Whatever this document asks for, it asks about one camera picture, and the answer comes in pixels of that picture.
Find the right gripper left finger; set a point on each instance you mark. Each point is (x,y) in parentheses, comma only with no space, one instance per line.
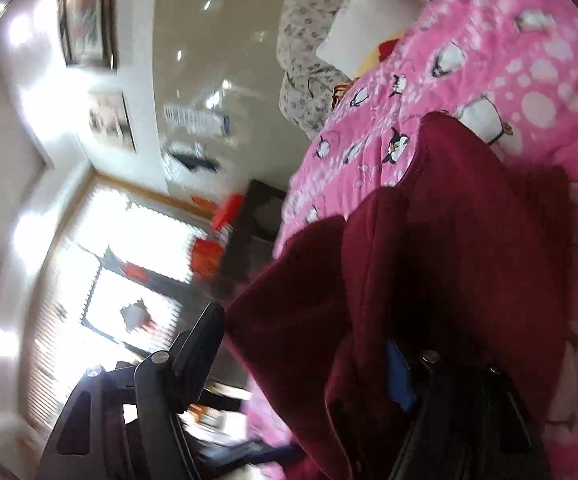
(89,439)

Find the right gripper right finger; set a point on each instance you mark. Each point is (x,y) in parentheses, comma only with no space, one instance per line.
(463,420)

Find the dark red garment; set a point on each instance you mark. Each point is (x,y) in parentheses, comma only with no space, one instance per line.
(463,256)

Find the orange red box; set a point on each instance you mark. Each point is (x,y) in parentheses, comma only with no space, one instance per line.
(205,256)

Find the dark wooden side table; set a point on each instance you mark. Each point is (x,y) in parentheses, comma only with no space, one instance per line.
(252,240)

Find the red box on table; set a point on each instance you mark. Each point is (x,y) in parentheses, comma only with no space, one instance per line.
(226,212)

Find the dark hanging cloth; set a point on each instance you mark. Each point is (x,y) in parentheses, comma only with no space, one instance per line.
(193,162)

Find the yellow orange blanket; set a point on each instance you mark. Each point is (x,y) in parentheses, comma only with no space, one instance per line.
(373,59)

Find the floral quilt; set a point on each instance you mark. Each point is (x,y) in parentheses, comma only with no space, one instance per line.
(306,91)

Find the pink penguin blanket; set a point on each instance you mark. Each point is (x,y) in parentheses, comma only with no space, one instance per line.
(507,70)

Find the white pillow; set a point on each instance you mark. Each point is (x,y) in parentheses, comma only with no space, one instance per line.
(360,26)

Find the framed wall picture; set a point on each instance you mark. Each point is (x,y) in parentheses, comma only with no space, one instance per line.
(88,33)
(109,120)

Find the wall calendar paper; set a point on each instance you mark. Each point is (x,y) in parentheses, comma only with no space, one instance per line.
(196,122)

